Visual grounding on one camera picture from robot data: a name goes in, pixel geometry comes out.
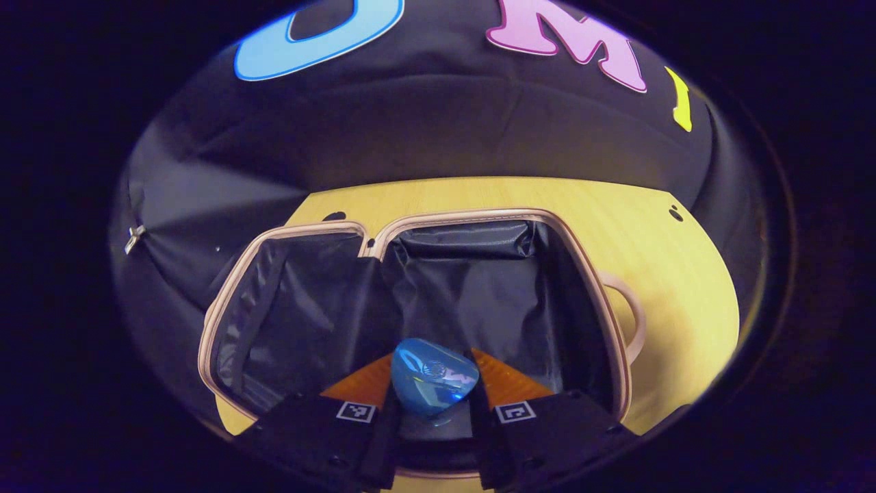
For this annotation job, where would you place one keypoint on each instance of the white backdrop clip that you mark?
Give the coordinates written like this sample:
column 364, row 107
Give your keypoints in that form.
column 134, row 238

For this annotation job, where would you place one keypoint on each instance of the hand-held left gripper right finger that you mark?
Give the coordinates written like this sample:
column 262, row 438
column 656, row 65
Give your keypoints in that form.
column 484, row 448

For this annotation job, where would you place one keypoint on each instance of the black backdrop cloth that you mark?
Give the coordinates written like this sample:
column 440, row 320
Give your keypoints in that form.
column 445, row 137

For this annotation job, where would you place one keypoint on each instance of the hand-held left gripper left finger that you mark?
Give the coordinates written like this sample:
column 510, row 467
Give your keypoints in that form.
column 384, row 448

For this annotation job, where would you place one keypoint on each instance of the small pink suitcase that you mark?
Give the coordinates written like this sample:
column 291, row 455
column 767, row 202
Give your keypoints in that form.
column 308, row 308

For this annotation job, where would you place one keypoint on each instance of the small blue capped bottle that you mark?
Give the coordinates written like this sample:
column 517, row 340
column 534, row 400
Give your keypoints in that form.
column 431, row 380

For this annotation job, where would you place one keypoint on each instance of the round black table grommet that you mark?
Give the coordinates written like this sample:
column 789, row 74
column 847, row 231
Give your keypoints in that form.
column 333, row 216
column 676, row 213

